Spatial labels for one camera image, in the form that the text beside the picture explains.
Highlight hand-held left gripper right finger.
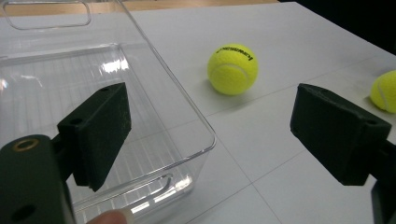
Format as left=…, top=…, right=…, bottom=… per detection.
left=290, top=82, right=396, bottom=187

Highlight yellow tennis ball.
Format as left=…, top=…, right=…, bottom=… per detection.
left=370, top=69, right=396, bottom=114
left=206, top=43, right=260, bottom=96

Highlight clear plastic container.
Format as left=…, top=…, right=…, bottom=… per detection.
left=0, top=0, right=218, bottom=224

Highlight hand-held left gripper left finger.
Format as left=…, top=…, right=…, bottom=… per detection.
left=50, top=81, right=133, bottom=192

